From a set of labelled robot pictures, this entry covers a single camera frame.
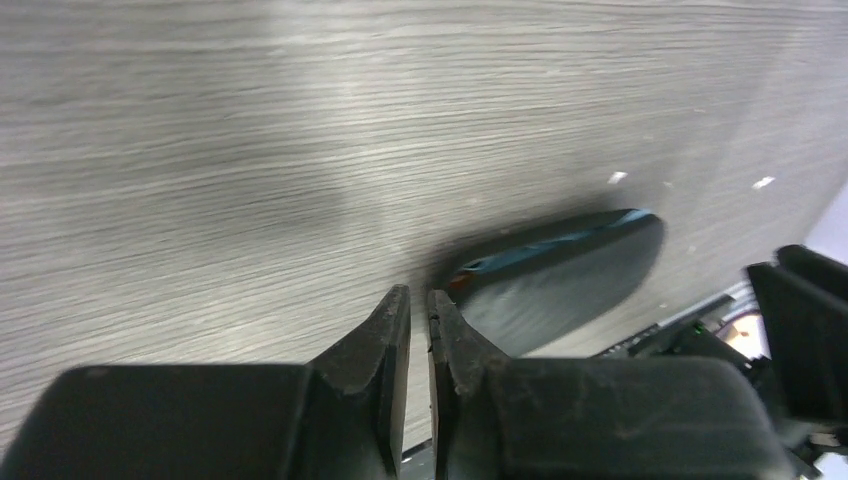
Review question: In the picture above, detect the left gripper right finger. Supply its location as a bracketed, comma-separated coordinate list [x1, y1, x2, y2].
[428, 291, 795, 479]

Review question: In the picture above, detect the black glasses case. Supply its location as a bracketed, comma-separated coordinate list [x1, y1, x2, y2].
[428, 208, 666, 356]

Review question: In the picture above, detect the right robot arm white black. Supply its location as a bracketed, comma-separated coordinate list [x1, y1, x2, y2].
[600, 245, 847, 427]

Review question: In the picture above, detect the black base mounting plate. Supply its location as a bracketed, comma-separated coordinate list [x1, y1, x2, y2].
[398, 439, 435, 480]

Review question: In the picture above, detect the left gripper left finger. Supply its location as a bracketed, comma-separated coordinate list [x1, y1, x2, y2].
[1, 285, 410, 479]

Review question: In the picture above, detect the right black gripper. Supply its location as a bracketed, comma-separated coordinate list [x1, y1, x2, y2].
[746, 245, 847, 427]

